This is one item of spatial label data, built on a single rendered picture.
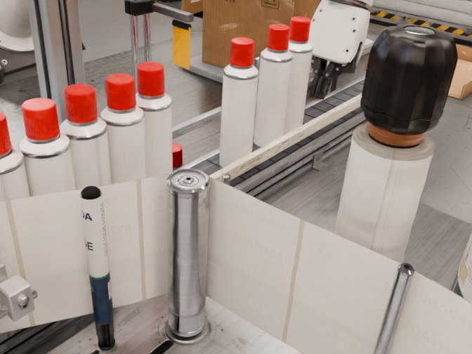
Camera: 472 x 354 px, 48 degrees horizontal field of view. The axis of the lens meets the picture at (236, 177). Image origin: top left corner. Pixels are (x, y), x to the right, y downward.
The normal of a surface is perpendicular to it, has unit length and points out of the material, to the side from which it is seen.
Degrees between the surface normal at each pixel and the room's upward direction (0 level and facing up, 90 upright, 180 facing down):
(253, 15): 90
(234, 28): 90
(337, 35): 70
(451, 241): 0
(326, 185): 0
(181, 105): 0
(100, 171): 90
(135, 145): 90
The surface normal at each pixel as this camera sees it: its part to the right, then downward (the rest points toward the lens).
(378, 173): -0.50, 0.44
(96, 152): 0.62, 0.44
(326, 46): -0.58, 0.04
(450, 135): 0.06, -0.85
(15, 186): 0.80, 0.36
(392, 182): -0.11, 0.48
